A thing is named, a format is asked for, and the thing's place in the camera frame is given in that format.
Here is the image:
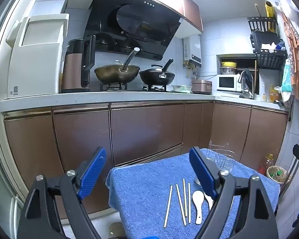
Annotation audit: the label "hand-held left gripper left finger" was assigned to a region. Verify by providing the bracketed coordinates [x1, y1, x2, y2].
[16, 146, 107, 239]

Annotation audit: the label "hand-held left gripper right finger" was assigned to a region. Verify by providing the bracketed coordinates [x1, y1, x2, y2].
[189, 146, 279, 239]

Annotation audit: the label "white rice spoon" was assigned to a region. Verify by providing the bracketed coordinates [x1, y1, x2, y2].
[192, 190, 204, 224]
[204, 192, 213, 211]

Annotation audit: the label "cooking oil bottle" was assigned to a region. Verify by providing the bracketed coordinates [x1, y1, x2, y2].
[260, 154, 274, 177]

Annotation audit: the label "beige wastebasket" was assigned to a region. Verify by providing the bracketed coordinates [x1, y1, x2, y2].
[266, 166, 289, 186]

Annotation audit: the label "blue towel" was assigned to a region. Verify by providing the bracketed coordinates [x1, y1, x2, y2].
[106, 148, 281, 239]

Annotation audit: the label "brown base cabinets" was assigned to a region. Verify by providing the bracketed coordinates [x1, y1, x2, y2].
[2, 101, 289, 215]

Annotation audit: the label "yellow dish soap bottle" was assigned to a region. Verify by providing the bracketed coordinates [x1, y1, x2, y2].
[269, 85, 278, 102]

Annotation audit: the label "teal hanging cloth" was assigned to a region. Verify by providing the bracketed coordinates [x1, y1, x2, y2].
[281, 62, 293, 92]

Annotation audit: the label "brown rice cooker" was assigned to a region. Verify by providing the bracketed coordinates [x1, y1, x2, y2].
[191, 79, 213, 95]

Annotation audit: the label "metal tray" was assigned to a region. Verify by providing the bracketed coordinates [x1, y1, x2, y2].
[172, 85, 193, 92]

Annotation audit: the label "white microwave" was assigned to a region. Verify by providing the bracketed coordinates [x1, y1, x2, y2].
[216, 74, 243, 92]

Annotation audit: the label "gas stove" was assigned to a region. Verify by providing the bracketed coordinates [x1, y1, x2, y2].
[100, 82, 172, 92]

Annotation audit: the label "metal faucet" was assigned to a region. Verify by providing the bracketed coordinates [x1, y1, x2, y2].
[237, 70, 255, 99]

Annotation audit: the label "brass wok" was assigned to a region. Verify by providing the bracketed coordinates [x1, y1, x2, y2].
[94, 47, 140, 84]

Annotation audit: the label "orange floral cloth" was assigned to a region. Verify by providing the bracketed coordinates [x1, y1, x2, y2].
[280, 12, 299, 102]

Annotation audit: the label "brown knife block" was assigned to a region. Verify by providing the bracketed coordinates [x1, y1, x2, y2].
[61, 35, 96, 92]

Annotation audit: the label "black frying pan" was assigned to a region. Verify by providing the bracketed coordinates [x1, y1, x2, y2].
[139, 58, 176, 85]

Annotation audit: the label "white water heater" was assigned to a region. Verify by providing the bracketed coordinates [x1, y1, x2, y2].
[183, 34, 202, 68]

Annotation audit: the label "white countertop appliance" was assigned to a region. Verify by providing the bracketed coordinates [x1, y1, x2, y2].
[6, 14, 70, 99]

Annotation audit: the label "yellow roll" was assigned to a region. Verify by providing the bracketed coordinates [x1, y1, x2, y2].
[265, 1, 274, 18]

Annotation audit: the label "black range hood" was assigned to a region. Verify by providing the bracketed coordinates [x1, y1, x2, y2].
[83, 0, 186, 61]

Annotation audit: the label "black wall rack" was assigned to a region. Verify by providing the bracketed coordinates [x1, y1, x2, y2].
[247, 16, 288, 70]

